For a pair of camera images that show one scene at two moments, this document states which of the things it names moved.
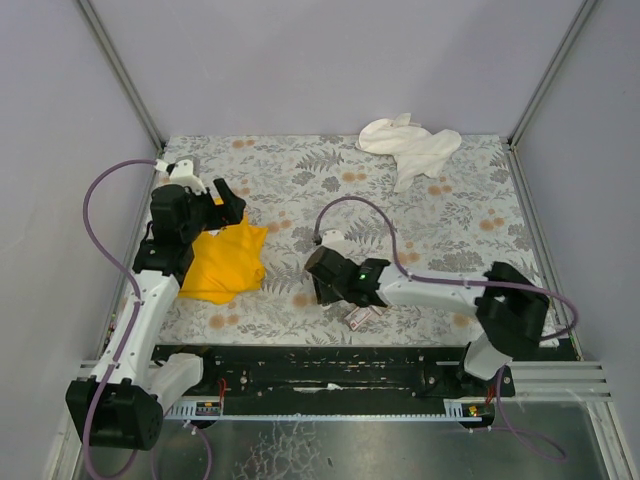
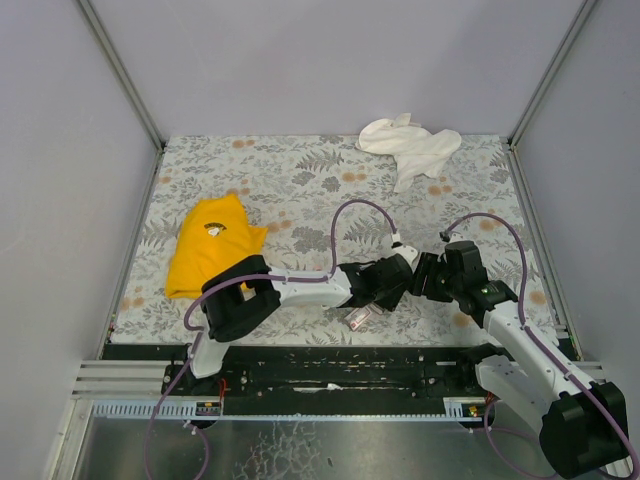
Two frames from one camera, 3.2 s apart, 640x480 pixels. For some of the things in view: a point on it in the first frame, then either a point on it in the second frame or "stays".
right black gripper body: x=323 y=273 -> x=426 y=275
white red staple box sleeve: x=357 y=316 stays
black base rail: x=339 y=370 stays
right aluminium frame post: x=553 y=69 stays
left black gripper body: x=220 y=203 -> x=392 y=282
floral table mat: x=349 y=259 stays
